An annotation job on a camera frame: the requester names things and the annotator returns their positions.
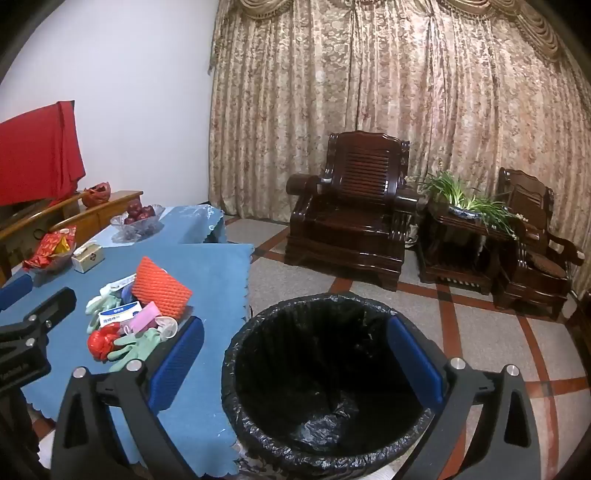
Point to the carved dark wooden armchair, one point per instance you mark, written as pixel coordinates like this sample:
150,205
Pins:
351,221

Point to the red cloth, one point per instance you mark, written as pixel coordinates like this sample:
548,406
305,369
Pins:
37,152

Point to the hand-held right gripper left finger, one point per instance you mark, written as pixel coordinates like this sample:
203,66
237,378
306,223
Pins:
178,360

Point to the red plastic bag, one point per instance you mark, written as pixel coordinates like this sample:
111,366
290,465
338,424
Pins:
102,344

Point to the red apple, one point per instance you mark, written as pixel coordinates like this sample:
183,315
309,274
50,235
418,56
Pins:
147,211
134,207
131,219

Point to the beige patterned curtain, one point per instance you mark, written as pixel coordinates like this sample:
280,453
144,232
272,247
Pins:
369,83

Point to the clear bag with red items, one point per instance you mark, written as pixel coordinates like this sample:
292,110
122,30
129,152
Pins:
138,230

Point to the dish of red packets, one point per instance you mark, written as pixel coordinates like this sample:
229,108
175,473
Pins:
48,249

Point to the orange foam net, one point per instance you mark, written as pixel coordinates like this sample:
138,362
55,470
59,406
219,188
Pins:
159,288

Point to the light wooden cabinet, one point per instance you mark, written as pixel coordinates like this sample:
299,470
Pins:
69,219

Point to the white wrapper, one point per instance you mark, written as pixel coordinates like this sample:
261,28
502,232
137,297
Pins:
117,284

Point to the large blue tablecloth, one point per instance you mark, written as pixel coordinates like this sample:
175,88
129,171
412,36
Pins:
207,286

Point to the dark wooden armchair with cushion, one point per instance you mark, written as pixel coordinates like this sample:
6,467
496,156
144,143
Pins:
531,258

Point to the red ornament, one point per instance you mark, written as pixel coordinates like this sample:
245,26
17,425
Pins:
96,194

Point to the white and blue carton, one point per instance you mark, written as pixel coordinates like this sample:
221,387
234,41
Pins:
117,314

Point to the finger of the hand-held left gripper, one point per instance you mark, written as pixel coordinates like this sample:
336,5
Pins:
16,290
51,307

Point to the dark wooden side table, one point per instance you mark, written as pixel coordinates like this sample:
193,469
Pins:
457,258

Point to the potted green plant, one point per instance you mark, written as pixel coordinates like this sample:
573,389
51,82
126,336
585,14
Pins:
466,203

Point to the cream box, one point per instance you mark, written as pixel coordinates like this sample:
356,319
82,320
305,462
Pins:
87,259

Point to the blue plastic wrapper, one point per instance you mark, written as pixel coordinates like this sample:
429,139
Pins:
123,294

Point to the small blue tablecloth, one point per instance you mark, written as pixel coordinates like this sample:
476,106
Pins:
189,226

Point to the trash bin with black bag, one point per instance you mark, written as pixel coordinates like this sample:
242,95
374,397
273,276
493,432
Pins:
300,369

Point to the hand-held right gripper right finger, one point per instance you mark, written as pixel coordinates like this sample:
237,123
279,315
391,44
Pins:
415,364

